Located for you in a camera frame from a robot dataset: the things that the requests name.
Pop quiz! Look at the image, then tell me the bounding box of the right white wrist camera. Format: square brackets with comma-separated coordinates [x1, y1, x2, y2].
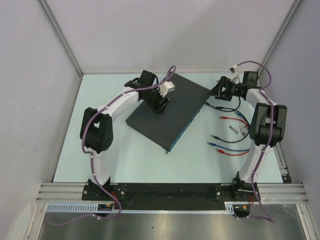
[229, 65, 240, 83]

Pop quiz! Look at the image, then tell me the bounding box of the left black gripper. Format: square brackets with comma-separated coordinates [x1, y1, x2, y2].
[142, 84, 170, 115]

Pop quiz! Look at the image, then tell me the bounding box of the grey slotted cable duct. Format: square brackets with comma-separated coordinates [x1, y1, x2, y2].
[46, 202, 234, 214]

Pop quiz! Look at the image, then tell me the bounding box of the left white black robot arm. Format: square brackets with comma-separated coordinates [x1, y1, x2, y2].
[80, 65, 176, 200]

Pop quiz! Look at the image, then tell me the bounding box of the red power wire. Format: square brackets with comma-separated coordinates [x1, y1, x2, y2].
[215, 115, 251, 157]

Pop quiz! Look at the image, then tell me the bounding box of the black network switch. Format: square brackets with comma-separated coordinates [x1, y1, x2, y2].
[126, 73, 210, 152]

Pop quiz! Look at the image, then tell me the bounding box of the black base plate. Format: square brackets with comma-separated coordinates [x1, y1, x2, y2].
[81, 180, 260, 211]

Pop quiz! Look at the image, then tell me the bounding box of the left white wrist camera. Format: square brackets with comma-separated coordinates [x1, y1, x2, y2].
[159, 81, 175, 97]

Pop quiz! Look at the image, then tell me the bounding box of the aluminium frame rail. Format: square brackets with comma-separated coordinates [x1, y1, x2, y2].
[36, 182, 309, 204]

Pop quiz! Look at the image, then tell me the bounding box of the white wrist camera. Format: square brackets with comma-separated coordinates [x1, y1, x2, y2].
[159, 81, 175, 97]
[229, 65, 240, 83]

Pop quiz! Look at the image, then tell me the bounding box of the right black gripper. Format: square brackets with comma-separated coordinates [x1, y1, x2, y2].
[206, 76, 244, 102]

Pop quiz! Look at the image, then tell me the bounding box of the blue ethernet cable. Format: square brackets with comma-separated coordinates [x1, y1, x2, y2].
[206, 111, 251, 154]

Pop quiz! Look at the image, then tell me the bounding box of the silver transceiver module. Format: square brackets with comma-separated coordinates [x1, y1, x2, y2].
[228, 125, 239, 134]
[239, 125, 246, 137]

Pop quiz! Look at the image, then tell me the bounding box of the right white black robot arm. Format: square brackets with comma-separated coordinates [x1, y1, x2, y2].
[209, 71, 288, 201]

